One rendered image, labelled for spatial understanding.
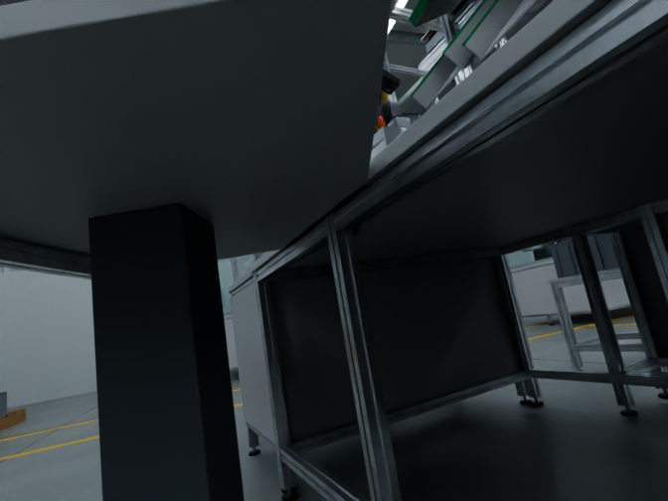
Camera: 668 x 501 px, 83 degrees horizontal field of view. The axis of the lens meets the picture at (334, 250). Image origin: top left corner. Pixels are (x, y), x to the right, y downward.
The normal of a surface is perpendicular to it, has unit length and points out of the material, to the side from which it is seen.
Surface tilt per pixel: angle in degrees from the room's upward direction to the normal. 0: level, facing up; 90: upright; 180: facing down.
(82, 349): 90
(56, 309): 90
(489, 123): 90
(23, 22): 90
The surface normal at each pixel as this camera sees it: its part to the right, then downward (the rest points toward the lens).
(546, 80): -0.89, 0.07
